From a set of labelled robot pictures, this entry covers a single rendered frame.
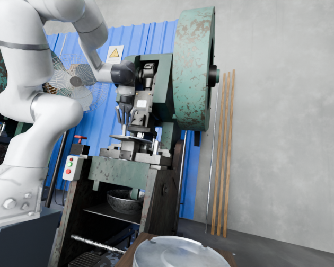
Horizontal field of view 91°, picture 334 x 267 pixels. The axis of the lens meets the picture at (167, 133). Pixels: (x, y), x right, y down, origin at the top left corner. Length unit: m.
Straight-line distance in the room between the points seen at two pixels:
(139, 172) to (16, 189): 0.55
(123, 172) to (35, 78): 0.64
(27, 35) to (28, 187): 0.41
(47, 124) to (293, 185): 2.37
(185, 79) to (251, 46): 2.11
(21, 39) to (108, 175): 0.75
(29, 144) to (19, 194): 0.14
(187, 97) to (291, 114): 1.83
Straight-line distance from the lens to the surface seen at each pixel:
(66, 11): 0.58
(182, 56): 0.94
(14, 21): 0.59
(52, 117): 0.62
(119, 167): 1.03
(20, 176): 0.64
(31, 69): 0.61
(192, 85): 0.92
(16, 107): 0.68
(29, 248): 0.69
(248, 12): 3.33
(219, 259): 0.69
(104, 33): 0.74
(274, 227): 2.45
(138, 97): 1.27
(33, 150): 0.64
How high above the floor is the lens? 0.66
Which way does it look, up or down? 10 degrees up
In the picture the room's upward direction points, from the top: 8 degrees clockwise
